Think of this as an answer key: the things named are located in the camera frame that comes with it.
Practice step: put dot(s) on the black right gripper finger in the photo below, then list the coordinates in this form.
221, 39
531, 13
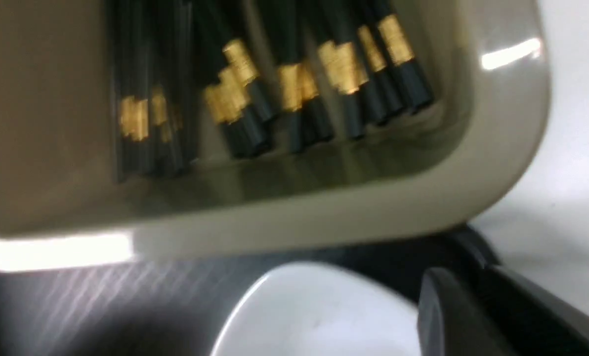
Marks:
502, 314

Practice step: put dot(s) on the black plastic serving tray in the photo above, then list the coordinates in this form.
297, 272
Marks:
177, 308

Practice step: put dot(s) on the brown plastic chopstick bin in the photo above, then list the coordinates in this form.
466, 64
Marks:
60, 208

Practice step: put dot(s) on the white square dish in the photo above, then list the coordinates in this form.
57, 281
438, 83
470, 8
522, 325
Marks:
318, 309

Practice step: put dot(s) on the bundle of black chopsticks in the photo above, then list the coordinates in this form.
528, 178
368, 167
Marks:
252, 64

